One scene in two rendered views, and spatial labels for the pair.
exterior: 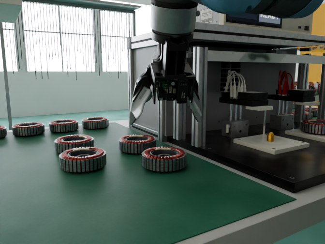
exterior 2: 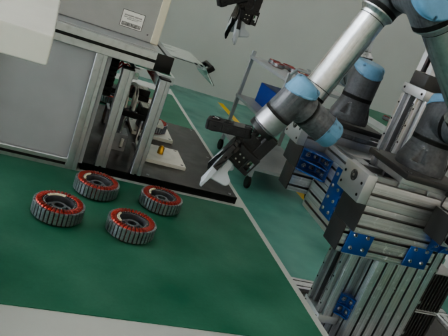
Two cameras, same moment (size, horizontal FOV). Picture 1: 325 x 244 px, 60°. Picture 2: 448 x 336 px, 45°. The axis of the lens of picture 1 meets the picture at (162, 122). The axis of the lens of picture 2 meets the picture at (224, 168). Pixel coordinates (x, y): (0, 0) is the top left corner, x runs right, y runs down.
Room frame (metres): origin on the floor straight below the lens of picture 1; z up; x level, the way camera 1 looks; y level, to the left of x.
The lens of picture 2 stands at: (0.37, 1.26, 1.31)
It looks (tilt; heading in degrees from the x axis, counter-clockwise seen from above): 17 degrees down; 278
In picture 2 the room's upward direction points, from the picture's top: 21 degrees clockwise
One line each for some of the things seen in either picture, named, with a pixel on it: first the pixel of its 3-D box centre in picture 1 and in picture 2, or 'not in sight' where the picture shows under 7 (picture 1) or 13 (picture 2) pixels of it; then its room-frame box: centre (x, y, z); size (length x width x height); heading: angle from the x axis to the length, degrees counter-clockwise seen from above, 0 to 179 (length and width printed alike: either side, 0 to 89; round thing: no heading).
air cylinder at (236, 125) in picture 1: (235, 127); (117, 137); (0.93, -0.25, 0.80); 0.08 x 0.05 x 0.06; 120
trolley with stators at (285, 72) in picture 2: not in sight; (281, 121); (0.70, -3.21, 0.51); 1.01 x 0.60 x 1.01; 120
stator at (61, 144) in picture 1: (74, 144); (58, 207); (0.82, 0.26, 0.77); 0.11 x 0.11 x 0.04
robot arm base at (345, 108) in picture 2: not in sight; (352, 107); (0.29, -0.84, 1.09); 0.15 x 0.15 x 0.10
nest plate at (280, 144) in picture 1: (270, 143); (159, 155); (0.81, -0.32, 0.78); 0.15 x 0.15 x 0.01; 30
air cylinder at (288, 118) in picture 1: (282, 121); (111, 114); (1.06, -0.45, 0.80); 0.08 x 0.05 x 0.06; 120
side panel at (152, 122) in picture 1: (146, 91); (36, 99); (1.05, 0.06, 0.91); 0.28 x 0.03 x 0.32; 30
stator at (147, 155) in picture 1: (164, 158); (161, 200); (0.68, 0.00, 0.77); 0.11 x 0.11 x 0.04
